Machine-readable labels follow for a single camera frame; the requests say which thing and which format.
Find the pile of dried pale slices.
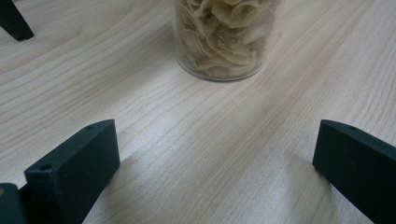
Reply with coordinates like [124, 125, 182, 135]
[175, 0, 278, 78]

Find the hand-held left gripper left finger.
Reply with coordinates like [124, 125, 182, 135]
[19, 119, 121, 224]

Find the black bar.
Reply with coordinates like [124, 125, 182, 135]
[0, 0, 35, 42]

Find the clear plastic jar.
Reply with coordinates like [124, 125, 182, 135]
[171, 0, 282, 83]

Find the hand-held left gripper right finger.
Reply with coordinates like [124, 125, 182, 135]
[312, 119, 396, 224]

